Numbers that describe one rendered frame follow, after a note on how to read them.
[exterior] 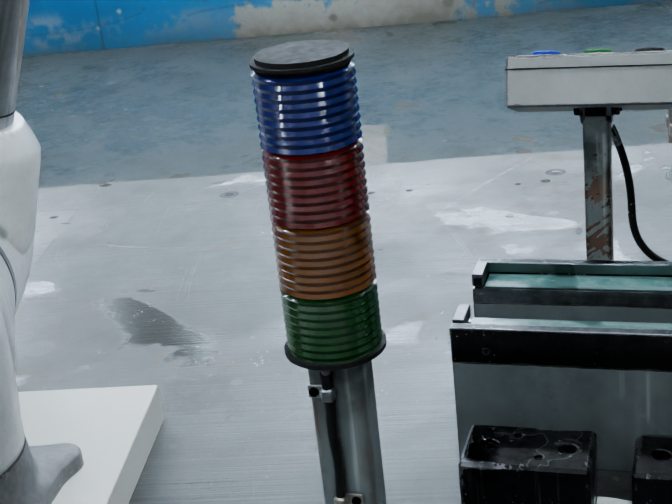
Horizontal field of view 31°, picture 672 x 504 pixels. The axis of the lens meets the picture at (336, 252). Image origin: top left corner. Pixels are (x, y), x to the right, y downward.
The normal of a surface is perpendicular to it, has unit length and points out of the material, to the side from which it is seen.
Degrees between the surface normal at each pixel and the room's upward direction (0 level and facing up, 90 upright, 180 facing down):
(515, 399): 90
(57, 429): 1
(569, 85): 69
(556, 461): 0
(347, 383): 90
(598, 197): 90
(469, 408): 90
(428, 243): 0
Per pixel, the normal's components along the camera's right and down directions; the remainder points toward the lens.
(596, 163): -0.28, 0.40
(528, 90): -0.29, 0.04
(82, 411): -0.11, -0.91
